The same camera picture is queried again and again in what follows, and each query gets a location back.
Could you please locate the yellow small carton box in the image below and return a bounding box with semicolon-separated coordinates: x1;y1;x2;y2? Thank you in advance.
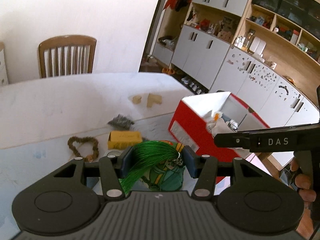
107;131;143;150

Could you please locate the brown hair scrunchie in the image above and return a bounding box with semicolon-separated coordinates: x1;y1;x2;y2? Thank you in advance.
67;136;99;163

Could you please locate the bag of dark screws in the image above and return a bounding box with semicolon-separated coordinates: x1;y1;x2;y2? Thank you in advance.
107;114;135;131

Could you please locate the green tassel fabric pouch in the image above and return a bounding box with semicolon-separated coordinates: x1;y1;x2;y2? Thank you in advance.
120;140;185;194

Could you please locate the grey correction tape dispenser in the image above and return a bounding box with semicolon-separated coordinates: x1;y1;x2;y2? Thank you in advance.
104;149;123;158

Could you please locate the person's right hand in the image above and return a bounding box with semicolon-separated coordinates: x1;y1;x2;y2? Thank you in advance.
295;173;317;209

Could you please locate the red white shoe box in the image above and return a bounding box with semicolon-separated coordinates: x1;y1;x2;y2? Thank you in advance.
169;92;269;162

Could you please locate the round beige wooden block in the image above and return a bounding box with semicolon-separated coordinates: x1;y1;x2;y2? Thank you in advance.
131;95;142;105

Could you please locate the angular beige wooden block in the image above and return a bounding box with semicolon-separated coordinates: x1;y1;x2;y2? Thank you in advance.
146;93;162;108

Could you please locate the wooden chair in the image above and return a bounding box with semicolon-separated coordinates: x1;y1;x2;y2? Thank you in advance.
38;35;97;79

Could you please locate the white wall cabinet unit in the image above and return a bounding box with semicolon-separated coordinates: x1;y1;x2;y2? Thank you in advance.
140;0;319;127

